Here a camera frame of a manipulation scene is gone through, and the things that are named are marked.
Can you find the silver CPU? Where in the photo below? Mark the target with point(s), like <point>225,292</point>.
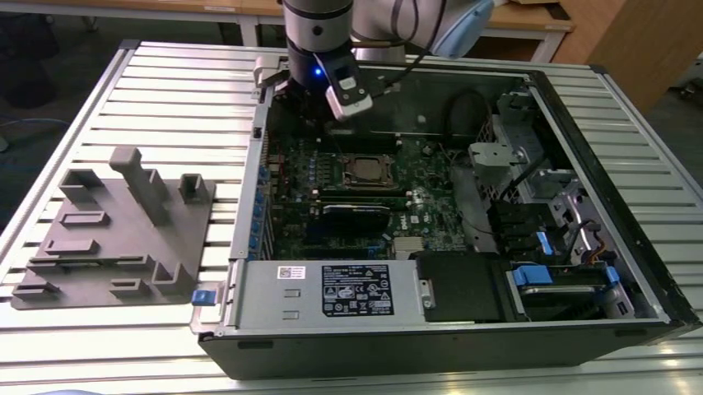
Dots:
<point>368,170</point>

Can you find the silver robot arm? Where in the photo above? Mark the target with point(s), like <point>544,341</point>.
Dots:
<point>318,24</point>

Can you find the black graphics card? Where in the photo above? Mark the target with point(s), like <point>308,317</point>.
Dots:
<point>353,222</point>

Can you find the green motherboard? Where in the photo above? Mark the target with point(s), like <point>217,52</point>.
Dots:
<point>433,205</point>

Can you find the metal drive cage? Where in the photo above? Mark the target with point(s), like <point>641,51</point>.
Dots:
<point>516,127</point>

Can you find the silver finned heatsink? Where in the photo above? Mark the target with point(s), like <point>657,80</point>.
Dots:
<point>408,244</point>

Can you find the black office chair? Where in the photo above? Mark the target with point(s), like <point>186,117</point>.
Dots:
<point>26,61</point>

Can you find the grey parts rack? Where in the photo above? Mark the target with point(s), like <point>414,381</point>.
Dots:
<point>125,230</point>

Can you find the black plastic bay housing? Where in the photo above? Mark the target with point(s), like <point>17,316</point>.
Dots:
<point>516,222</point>

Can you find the silver power supply unit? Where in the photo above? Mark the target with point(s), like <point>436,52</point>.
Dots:
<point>262,296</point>

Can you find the blue release latch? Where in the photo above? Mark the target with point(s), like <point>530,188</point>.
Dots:
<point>204,298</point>

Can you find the brown wooden cabinet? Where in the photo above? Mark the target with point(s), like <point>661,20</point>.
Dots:
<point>631,41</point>

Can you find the blue plastic tab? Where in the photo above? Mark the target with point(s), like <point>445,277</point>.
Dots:
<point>541,243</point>

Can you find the black plastic shroud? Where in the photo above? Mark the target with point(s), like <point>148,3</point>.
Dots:
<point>461,288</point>

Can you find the blue disk carrier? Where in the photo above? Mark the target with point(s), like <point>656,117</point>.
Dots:
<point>529,275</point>

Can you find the wheeled chair base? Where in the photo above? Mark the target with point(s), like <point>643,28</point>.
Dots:
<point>692,78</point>

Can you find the black PC case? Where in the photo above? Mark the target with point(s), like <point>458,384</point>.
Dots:
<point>384,354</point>

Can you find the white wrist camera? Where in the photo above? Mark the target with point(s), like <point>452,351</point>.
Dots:
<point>348,90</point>

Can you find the silver metal bracket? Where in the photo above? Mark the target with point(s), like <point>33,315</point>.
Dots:
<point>490,162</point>

